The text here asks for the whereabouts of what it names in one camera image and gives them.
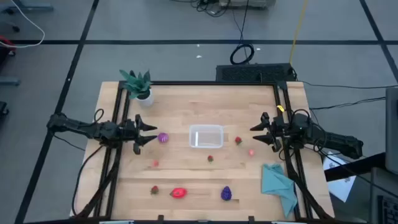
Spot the grey cabinet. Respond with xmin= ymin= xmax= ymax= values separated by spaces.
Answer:
xmin=384 ymin=86 xmax=398 ymax=175

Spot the grey equipment box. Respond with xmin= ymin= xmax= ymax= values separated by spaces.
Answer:
xmin=218 ymin=0 xmax=277 ymax=9

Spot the purple toy grape bunch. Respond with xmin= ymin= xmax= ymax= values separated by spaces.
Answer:
xmin=220 ymin=185 xmax=233 ymax=202

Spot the black cable bundle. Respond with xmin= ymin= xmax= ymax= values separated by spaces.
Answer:
xmin=169 ymin=0 xmax=224 ymax=18

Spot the black base cable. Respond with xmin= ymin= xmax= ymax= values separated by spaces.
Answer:
xmin=71 ymin=144 xmax=105 ymax=217

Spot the white floor cable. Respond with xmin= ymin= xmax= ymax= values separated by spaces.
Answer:
xmin=0 ymin=0 xmax=46 ymax=49

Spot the white plant pot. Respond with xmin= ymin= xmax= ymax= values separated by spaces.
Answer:
xmin=136 ymin=89 xmax=155 ymax=108

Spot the red toy bell pepper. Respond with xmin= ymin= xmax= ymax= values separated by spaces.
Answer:
xmin=169 ymin=187 xmax=188 ymax=200

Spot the black aluminium table frame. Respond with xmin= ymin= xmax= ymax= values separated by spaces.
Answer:
xmin=71 ymin=80 xmax=336 ymax=224

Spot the white paper sheet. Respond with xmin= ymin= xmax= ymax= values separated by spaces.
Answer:
xmin=322 ymin=151 xmax=357 ymax=203

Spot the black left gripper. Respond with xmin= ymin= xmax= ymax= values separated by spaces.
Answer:
xmin=119 ymin=114 xmax=158 ymax=156

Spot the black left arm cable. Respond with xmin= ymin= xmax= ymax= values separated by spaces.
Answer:
xmin=93 ymin=108 xmax=105 ymax=124

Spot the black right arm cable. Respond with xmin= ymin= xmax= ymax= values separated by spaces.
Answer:
xmin=290 ymin=108 xmax=312 ymax=125

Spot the yellow hanging cable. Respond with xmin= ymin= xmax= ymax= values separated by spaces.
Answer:
xmin=289 ymin=0 xmax=309 ymax=65

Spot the black hanging cable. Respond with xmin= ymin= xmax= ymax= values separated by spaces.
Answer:
xmin=239 ymin=0 xmax=250 ymax=44

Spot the grey desk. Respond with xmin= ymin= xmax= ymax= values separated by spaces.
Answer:
xmin=369 ymin=167 xmax=398 ymax=224

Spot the black desk edge bar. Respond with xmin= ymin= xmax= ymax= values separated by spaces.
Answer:
xmin=325 ymin=152 xmax=386 ymax=183

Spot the black keyboard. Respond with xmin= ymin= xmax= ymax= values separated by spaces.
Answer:
xmin=215 ymin=63 xmax=296 ymax=83
xmin=377 ymin=195 xmax=398 ymax=224

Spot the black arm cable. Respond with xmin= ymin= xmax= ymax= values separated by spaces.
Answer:
xmin=93 ymin=108 xmax=105 ymax=124
xmin=290 ymin=108 xmax=312 ymax=125

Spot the grey table foot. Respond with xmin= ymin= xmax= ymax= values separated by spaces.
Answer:
xmin=0 ymin=0 xmax=53 ymax=13

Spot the clear plastic tupperware container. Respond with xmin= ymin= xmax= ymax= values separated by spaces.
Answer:
xmin=188 ymin=124 xmax=224 ymax=149

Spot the coiled black cable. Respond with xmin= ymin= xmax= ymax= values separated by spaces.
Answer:
xmin=229 ymin=42 xmax=256 ymax=65

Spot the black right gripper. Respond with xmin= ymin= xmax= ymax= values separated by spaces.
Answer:
xmin=250 ymin=112 xmax=293 ymax=152

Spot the black floor cable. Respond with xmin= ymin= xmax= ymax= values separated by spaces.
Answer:
xmin=300 ymin=80 xmax=398 ymax=89
xmin=309 ymin=96 xmax=386 ymax=110

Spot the teal cloth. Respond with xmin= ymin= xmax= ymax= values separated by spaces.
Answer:
xmin=261 ymin=163 xmax=299 ymax=219

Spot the green artificial plant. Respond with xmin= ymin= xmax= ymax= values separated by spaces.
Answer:
xmin=119 ymin=68 xmax=153 ymax=100

